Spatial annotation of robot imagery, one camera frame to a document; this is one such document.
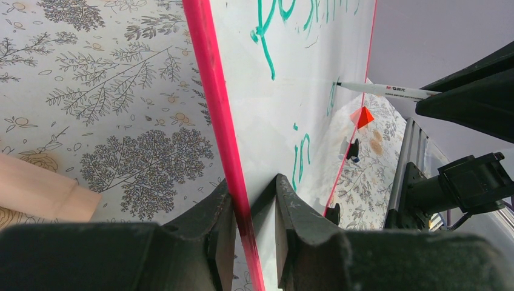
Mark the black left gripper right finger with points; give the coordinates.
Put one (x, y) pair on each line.
(312, 253)

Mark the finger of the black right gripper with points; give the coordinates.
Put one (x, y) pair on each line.
(479, 97)

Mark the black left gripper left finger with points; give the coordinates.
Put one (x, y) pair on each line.
(194, 251)

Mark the pink framed whiteboard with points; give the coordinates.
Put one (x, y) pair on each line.
(272, 74)

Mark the black whiteboard clip left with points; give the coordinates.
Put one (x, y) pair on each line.
(333, 214)

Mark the black whiteboard clip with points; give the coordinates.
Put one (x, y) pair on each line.
(353, 150)
(333, 214)

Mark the black whiteboard clip right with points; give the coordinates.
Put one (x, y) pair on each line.
(353, 150)

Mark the orange wedge block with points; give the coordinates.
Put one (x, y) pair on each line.
(362, 117)

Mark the floral table mat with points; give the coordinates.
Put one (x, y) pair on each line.
(109, 93)

